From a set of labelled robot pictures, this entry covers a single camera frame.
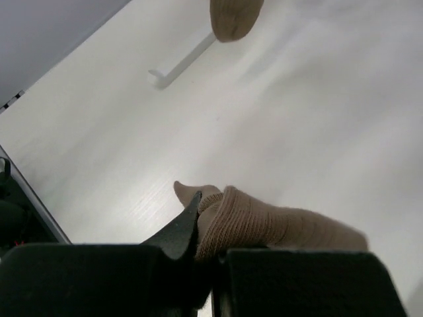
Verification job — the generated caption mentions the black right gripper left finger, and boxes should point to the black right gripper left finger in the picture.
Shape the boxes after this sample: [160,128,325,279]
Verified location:
[1,192,211,316]

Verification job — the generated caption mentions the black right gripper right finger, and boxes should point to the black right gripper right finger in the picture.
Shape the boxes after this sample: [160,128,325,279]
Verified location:
[214,248,407,317]

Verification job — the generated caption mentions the white and steel clothes rack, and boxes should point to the white and steel clothes rack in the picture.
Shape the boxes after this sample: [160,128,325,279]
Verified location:
[147,24,216,89]

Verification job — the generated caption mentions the beige ribbed sock striped cuff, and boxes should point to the beige ribbed sock striped cuff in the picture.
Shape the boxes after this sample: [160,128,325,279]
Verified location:
[210,0,264,43]

